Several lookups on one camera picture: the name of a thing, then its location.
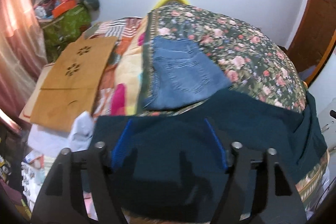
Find dark teal fleece pants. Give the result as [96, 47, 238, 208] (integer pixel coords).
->
[92, 89, 327, 222]

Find white cloth garment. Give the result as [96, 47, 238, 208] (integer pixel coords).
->
[27, 111, 95, 157]

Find brown wooden door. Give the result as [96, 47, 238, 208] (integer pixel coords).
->
[288, 0, 335, 72]

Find green patterned storage bag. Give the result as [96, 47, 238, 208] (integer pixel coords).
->
[41, 5, 92, 63]

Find orange box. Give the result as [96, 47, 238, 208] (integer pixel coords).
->
[52, 0, 76, 18]

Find colourful striped blanket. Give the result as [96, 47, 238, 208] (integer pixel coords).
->
[81, 17, 147, 119]

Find pink orange curtain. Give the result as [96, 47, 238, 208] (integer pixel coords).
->
[1, 0, 47, 117]

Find folded blue jeans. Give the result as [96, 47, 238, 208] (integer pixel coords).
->
[142, 36, 232, 111]

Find floral dark green bedspread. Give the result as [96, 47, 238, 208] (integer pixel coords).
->
[141, 2, 330, 204]

